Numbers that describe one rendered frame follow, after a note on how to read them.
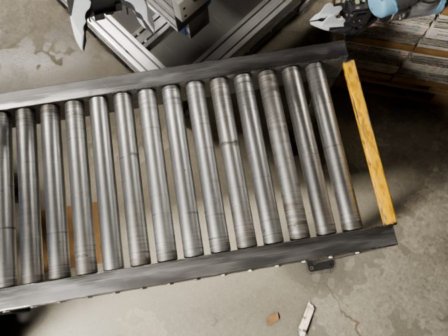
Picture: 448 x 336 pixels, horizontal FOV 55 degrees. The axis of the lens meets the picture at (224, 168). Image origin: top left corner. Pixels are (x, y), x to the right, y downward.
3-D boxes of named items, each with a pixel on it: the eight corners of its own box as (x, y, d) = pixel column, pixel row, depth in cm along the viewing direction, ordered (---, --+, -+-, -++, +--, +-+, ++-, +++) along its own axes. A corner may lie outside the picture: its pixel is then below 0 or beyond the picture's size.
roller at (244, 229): (229, 78, 118) (223, 71, 113) (261, 251, 106) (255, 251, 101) (213, 83, 120) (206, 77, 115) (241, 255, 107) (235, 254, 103)
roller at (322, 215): (299, 67, 119) (297, 59, 114) (339, 238, 106) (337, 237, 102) (282, 73, 120) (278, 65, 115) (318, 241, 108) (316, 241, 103)
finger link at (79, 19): (89, 65, 72) (101, 19, 75) (82, 45, 66) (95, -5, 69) (70, 62, 72) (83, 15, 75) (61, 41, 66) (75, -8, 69)
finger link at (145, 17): (167, 39, 75) (131, 5, 76) (167, 18, 70) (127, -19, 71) (154, 50, 74) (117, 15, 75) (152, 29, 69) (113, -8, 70)
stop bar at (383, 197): (353, 62, 114) (355, 59, 112) (397, 225, 103) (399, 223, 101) (341, 64, 114) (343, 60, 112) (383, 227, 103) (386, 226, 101)
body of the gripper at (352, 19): (345, -10, 116) (389, -17, 116) (337, 10, 124) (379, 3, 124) (351, 15, 114) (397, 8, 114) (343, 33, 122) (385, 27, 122)
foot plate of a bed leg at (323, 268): (331, 237, 182) (331, 237, 180) (338, 271, 178) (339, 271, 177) (299, 242, 181) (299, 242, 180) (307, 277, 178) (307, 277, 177)
